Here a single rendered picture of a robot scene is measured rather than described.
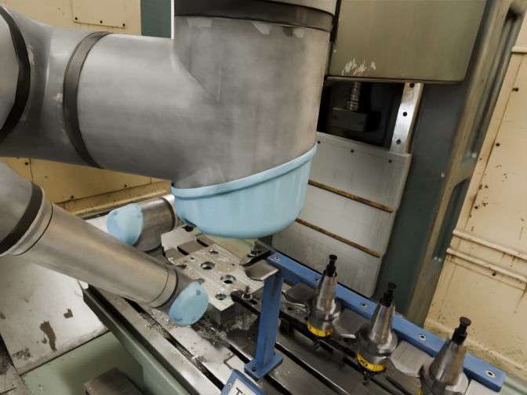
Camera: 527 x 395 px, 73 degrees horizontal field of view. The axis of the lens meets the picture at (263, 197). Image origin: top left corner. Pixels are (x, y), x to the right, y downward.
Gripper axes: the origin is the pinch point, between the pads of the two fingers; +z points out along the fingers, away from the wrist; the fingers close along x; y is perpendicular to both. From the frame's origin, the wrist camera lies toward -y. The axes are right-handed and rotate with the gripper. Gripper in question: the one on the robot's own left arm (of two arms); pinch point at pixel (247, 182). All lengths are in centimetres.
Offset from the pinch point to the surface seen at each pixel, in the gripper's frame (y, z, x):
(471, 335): 66, 81, 52
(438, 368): 10, -13, 54
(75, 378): 73, -34, -38
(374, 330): 10.1, -13.3, 43.6
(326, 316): 12.5, -13.7, 34.9
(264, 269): 13.0, -10.7, 17.1
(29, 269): 56, -31, -84
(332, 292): 8.4, -12.2, 34.3
